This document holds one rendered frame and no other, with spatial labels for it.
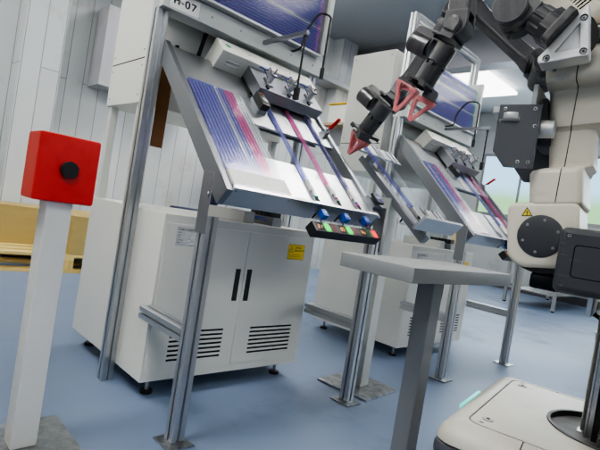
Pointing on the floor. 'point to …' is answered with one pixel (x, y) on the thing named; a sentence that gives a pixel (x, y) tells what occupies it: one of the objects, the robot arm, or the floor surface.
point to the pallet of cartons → (9, 223)
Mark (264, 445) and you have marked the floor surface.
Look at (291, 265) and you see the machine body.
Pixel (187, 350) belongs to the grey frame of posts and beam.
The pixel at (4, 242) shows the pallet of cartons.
